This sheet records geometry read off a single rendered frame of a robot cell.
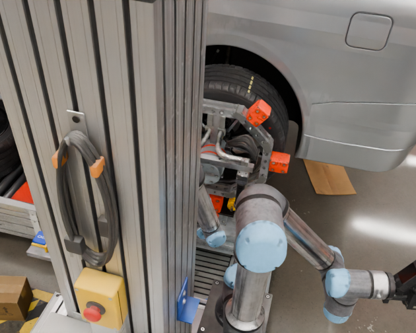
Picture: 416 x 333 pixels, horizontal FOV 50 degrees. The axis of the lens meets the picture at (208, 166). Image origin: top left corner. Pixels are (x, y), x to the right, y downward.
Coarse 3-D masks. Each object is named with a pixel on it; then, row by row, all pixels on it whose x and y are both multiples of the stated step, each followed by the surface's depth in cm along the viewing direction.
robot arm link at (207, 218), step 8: (200, 168) 143; (200, 176) 143; (200, 184) 144; (200, 192) 148; (200, 200) 150; (208, 200) 153; (200, 208) 153; (208, 208) 155; (200, 216) 157; (208, 216) 157; (216, 216) 162; (200, 224) 162; (208, 224) 160; (216, 224) 163; (208, 232) 164; (216, 232) 165; (224, 232) 168; (208, 240) 165; (216, 240) 165; (224, 240) 167
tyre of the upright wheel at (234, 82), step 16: (224, 64) 215; (208, 80) 205; (224, 80) 203; (240, 80) 205; (256, 80) 210; (208, 96) 204; (224, 96) 201; (240, 96) 199; (256, 96) 201; (272, 96) 211; (272, 112) 203; (272, 128) 206; (288, 128) 226
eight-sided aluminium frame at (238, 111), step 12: (204, 108) 198; (216, 108) 197; (228, 108) 196; (240, 108) 197; (240, 120) 197; (252, 132) 200; (264, 132) 204; (264, 144) 202; (264, 156) 207; (264, 168) 213; (252, 180) 219; (264, 180) 217; (216, 192) 231; (228, 192) 228
